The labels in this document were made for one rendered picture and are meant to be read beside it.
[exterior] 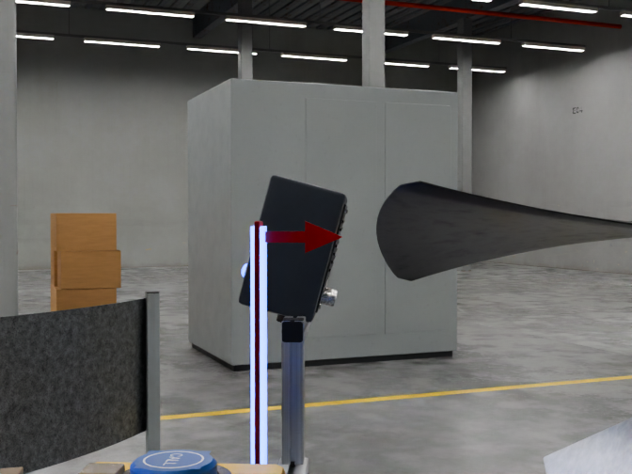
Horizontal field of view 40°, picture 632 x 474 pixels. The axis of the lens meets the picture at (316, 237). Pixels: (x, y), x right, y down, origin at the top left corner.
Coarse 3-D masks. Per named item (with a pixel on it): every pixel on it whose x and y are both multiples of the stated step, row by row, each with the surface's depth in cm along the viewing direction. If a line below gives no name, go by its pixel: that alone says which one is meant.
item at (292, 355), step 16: (288, 320) 117; (288, 352) 117; (304, 352) 119; (288, 368) 117; (304, 368) 119; (288, 384) 117; (304, 384) 119; (288, 400) 117; (304, 400) 119; (288, 416) 117; (304, 416) 119; (288, 432) 117; (304, 432) 119; (288, 448) 117; (304, 448) 119; (288, 464) 117
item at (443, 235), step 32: (416, 192) 56; (448, 192) 55; (384, 224) 64; (416, 224) 64; (448, 224) 63; (480, 224) 63; (512, 224) 62; (544, 224) 61; (576, 224) 59; (608, 224) 58; (384, 256) 71; (416, 256) 71; (448, 256) 72; (480, 256) 73
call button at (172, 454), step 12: (144, 456) 41; (156, 456) 41; (168, 456) 41; (180, 456) 41; (192, 456) 41; (204, 456) 41; (132, 468) 40; (144, 468) 39; (156, 468) 39; (168, 468) 39; (180, 468) 39; (192, 468) 39; (204, 468) 39; (216, 468) 40
